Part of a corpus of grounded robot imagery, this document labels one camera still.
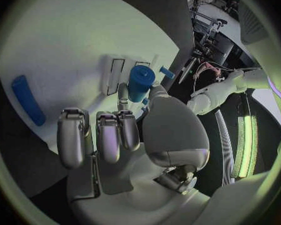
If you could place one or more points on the glowing light bar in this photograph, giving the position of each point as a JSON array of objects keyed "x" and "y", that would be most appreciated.
[{"x": 247, "y": 146}]

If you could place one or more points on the long blue bar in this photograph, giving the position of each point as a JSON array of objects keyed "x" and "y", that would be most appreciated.
[{"x": 28, "y": 99}]

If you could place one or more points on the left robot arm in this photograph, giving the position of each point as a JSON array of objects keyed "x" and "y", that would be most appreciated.
[{"x": 220, "y": 91}]

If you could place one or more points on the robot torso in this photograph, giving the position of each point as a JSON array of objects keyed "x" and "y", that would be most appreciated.
[{"x": 266, "y": 105}]

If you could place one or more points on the small blue plug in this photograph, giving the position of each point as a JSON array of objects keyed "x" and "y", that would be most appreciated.
[{"x": 145, "y": 101}]

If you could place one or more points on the workshop rack with equipment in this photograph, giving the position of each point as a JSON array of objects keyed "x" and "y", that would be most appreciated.
[{"x": 213, "y": 28}]

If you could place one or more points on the white task board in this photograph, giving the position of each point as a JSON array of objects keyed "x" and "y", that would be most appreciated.
[{"x": 72, "y": 41}]

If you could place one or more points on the large blue cylinder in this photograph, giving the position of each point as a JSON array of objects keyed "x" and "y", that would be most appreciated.
[{"x": 139, "y": 86}]

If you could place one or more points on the blue peg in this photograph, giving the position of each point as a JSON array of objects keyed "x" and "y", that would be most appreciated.
[{"x": 167, "y": 72}]

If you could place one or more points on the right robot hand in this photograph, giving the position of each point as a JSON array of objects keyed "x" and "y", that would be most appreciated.
[{"x": 173, "y": 127}]

